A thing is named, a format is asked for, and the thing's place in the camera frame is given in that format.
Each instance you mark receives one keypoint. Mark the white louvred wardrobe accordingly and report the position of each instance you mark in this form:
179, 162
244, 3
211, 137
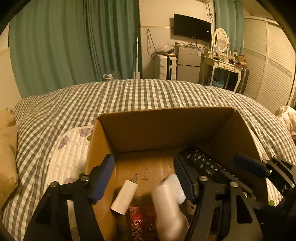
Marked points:
270, 62

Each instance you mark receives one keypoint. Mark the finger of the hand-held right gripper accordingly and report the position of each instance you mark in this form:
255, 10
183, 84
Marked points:
251, 165

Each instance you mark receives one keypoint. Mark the beige pillow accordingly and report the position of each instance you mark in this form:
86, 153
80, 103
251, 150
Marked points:
8, 162

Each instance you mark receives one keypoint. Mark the wide green curtain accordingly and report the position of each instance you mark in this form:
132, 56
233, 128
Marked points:
57, 46

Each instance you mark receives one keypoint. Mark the cream duvet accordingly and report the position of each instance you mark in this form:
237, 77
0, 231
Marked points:
286, 120

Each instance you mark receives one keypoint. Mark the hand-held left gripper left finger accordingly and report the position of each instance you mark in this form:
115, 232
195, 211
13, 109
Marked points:
101, 180

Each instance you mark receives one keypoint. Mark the clear plastic bag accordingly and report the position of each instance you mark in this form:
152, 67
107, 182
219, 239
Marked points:
165, 48

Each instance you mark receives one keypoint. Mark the clear water jug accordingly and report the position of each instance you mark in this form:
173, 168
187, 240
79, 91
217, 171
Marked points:
109, 76

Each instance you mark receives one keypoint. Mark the white round bottle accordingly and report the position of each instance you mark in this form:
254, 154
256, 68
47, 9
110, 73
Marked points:
166, 208

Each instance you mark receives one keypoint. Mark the blue bin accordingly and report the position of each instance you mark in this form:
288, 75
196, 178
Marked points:
219, 83

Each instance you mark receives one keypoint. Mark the white air conditioner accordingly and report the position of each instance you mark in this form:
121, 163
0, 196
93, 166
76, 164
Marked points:
204, 1

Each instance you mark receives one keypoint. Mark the silver fridge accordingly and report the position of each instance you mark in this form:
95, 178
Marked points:
188, 62

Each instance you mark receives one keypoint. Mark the white suitcase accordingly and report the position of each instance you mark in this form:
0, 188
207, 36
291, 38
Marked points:
161, 67

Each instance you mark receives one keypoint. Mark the white tube with clear cap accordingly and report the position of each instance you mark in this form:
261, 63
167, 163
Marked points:
124, 197

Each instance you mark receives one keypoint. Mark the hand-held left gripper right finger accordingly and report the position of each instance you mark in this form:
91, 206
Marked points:
185, 183

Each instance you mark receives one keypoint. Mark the red patterned packet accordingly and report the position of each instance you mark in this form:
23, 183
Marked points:
141, 224

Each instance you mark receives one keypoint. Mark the brown cardboard box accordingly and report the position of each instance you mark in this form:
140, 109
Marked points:
166, 129

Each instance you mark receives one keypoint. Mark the white dressing table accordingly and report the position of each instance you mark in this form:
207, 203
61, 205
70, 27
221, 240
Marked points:
222, 64

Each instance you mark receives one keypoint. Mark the narrow green curtain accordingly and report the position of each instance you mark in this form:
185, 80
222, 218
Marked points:
227, 16

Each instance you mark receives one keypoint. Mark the white oval mirror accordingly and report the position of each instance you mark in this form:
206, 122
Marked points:
220, 40

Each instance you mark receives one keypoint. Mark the black remote control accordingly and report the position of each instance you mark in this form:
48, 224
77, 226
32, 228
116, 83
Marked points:
208, 162

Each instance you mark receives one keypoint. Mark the black wall television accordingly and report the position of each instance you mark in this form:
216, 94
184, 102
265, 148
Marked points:
192, 27

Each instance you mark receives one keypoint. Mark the white floral quilted mat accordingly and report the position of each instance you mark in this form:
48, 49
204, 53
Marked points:
67, 160

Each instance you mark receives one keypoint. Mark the dark patterned suitcase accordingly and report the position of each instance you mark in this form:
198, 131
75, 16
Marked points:
244, 81

